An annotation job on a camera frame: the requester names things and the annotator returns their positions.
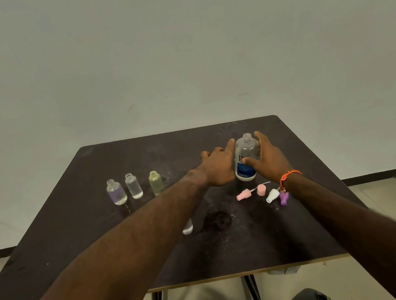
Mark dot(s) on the person's right forearm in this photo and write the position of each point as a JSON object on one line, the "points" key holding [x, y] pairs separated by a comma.
{"points": [[355, 229]]}

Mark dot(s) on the purple spray pump head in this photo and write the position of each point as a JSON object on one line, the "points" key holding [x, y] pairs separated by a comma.
{"points": [[284, 198]]}

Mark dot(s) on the person's right thumb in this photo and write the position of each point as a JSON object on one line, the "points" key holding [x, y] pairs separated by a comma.
{"points": [[250, 161]]}

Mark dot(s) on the large clear bottle blue label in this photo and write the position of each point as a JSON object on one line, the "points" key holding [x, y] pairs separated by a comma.
{"points": [[245, 151]]}

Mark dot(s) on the pink spray cap with tube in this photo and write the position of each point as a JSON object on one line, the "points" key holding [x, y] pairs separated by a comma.
{"points": [[261, 190]]}

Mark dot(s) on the white bottle cap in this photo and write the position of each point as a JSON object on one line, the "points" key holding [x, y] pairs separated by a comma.
{"points": [[188, 227]]}

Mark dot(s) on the person's left forearm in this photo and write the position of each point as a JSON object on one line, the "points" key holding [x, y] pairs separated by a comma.
{"points": [[124, 254]]}

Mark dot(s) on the person's left hand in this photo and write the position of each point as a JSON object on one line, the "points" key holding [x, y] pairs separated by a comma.
{"points": [[218, 169]]}

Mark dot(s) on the white spray pump head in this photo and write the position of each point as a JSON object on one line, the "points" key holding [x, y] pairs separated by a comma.
{"points": [[272, 195]]}

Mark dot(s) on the small bottle with clear liquid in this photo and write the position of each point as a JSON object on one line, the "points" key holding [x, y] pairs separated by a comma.
{"points": [[134, 188]]}

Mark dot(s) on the small bottle with purple liquid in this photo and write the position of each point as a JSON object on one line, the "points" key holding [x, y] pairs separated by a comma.
{"points": [[117, 194]]}

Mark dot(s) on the pink spray pump head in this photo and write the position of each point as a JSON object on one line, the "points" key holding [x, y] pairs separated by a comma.
{"points": [[244, 195]]}

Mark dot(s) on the person's right hand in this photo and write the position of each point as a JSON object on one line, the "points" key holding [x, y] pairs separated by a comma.
{"points": [[271, 164]]}

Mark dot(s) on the small bottle with yellow liquid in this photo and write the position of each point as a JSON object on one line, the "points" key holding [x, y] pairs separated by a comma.
{"points": [[156, 184]]}

